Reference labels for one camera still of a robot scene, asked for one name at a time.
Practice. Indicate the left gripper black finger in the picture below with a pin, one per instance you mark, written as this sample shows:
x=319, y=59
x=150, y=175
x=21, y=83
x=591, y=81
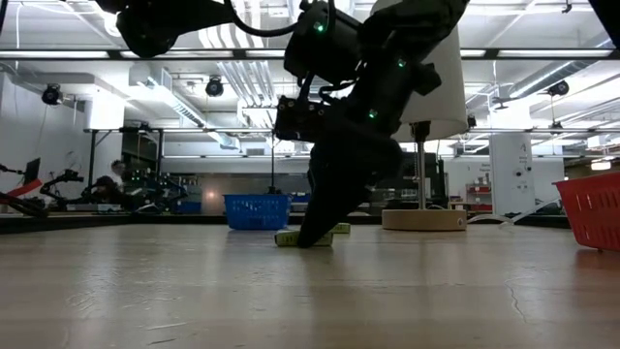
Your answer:
x=329, y=213

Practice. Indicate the white pillar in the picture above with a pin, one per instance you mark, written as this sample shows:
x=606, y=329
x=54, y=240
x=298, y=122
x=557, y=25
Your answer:
x=512, y=174

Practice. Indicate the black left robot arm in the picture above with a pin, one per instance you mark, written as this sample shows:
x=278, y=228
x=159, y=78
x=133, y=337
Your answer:
x=150, y=24

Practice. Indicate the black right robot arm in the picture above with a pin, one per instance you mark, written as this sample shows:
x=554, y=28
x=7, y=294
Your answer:
x=609, y=14

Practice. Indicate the person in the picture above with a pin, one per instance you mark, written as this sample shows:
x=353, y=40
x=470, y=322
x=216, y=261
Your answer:
x=104, y=189

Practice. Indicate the black metal gantry frame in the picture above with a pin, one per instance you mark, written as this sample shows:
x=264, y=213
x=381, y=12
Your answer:
x=272, y=165

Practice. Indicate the red storage shelf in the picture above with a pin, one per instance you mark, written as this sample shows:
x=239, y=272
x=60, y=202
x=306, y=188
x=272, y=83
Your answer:
x=479, y=196

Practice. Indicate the black background robot arm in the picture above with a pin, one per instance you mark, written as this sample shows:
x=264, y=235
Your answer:
x=63, y=178

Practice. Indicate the red plastic basket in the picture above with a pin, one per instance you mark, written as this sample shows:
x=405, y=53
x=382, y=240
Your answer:
x=593, y=213

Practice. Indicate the green staples box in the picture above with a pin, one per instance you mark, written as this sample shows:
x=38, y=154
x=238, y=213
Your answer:
x=343, y=228
x=286, y=238

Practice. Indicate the white shade wooden base lamp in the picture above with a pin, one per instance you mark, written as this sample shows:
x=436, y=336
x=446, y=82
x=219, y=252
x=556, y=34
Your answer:
x=426, y=220

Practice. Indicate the blue plastic basket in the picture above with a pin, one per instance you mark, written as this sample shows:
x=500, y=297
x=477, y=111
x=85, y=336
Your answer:
x=257, y=212

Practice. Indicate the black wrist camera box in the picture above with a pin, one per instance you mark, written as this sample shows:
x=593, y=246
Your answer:
x=300, y=118

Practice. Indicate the black ceiling spotlight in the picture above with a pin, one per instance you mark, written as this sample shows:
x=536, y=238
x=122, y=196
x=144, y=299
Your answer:
x=559, y=88
x=52, y=94
x=214, y=87

